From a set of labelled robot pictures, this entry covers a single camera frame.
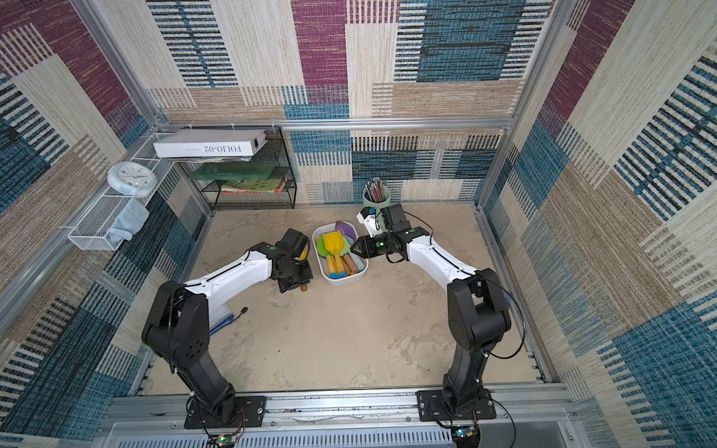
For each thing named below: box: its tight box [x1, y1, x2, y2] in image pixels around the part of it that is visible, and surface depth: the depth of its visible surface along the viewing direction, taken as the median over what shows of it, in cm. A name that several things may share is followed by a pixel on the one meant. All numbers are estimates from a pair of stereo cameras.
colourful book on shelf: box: [221, 178, 282, 195], surface depth 101 cm
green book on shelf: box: [190, 162, 280, 182], surface depth 100 cm
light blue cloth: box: [105, 196, 151, 247], surface depth 70 cm
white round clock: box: [106, 161, 158, 198], surface depth 76 cm
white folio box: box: [153, 128, 268, 159], surface depth 81 cm
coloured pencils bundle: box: [364, 176, 385, 203], surface depth 107 cm
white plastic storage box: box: [311, 221, 369, 287], surface depth 96 cm
